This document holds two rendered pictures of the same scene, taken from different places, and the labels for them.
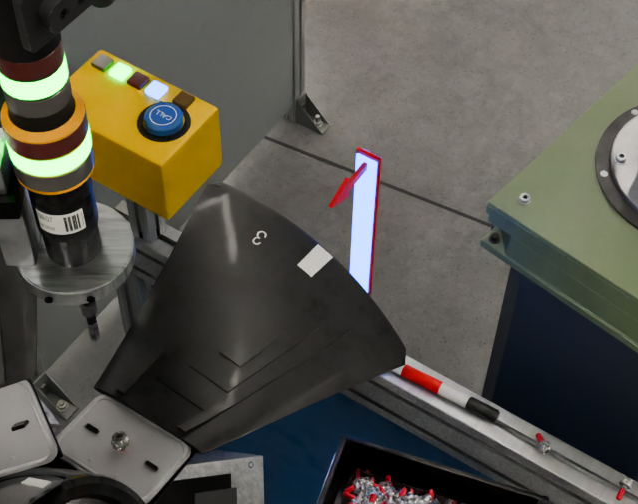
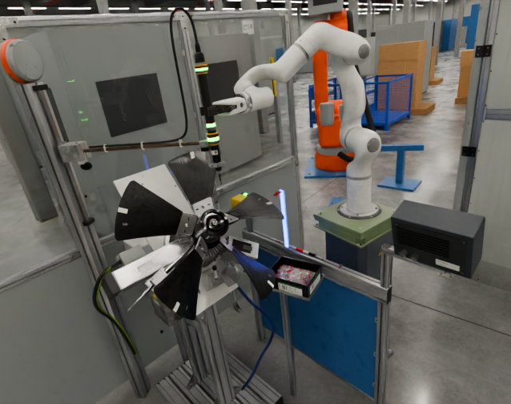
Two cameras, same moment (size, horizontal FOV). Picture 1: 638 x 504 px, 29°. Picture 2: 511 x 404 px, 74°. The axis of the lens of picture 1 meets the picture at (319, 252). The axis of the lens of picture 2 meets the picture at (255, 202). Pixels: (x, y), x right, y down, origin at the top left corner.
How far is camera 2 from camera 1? 0.85 m
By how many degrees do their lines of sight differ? 32
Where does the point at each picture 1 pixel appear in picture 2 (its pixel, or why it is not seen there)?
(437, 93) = not seen: hidden behind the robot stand
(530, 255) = (322, 224)
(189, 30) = (273, 224)
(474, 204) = not seen: hidden behind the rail
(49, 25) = (211, 111)
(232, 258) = (253, 200)
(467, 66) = not seen: hidden behind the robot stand
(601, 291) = (335, 227)
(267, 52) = (293, 237)
